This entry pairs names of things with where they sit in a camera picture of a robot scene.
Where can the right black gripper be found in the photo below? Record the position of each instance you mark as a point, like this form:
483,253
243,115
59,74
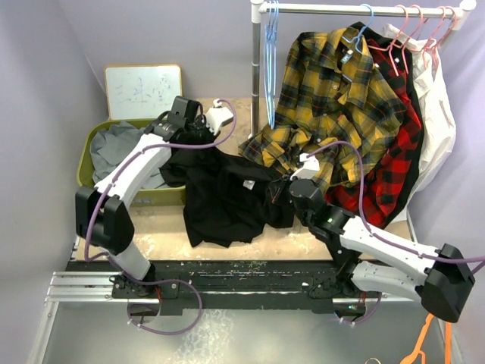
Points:
278,188

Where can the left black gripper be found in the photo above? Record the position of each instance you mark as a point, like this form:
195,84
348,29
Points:
201,123

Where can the black t-shirt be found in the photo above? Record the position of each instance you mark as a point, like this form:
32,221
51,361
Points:
225,196

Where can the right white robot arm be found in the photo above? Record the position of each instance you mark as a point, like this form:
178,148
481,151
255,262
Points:
373,260

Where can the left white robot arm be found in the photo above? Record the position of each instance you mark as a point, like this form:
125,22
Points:
101,212

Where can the grey shirt in bin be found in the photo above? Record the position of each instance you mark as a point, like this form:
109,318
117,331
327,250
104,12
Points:
110,147

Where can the red black plaid shirt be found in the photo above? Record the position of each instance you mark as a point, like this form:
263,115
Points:
388,184

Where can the yellow plaid shirt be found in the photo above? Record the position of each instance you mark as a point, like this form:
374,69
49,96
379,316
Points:
332,92

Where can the blue hanger holding plaid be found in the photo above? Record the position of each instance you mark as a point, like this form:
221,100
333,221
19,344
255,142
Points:
356,40

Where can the white shirt on rack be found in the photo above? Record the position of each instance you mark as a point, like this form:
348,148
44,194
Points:
439,123

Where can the pink hanger middle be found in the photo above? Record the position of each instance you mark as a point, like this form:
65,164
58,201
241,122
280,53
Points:
420,24

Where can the white metal clothes rack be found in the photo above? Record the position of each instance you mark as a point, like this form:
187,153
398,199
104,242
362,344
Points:
398,63

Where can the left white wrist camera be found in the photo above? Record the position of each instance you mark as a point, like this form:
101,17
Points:
218,116

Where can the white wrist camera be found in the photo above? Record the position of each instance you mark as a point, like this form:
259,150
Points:
307,167
218,116

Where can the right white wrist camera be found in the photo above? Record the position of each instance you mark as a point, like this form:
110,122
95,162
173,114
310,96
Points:
307,167

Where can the small whiteboard yellow frame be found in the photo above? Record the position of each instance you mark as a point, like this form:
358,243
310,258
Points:
141,91

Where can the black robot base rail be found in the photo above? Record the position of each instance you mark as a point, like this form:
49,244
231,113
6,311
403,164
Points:
247,285

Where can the blue wire hangers bunch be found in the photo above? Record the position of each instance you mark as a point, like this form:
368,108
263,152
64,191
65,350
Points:
270,61

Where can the aluminium extrusion frame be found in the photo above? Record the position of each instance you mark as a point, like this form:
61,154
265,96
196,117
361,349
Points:
79,287

